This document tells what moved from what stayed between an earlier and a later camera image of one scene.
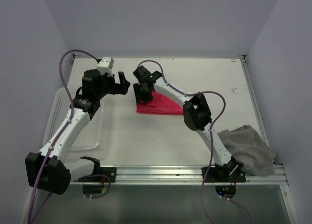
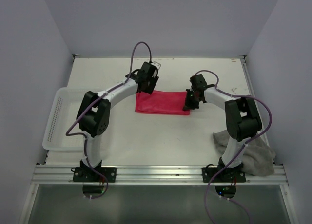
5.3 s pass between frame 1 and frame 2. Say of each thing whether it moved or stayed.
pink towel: stayed
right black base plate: stayed
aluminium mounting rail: stayed
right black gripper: moved
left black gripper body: moved
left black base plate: stayed
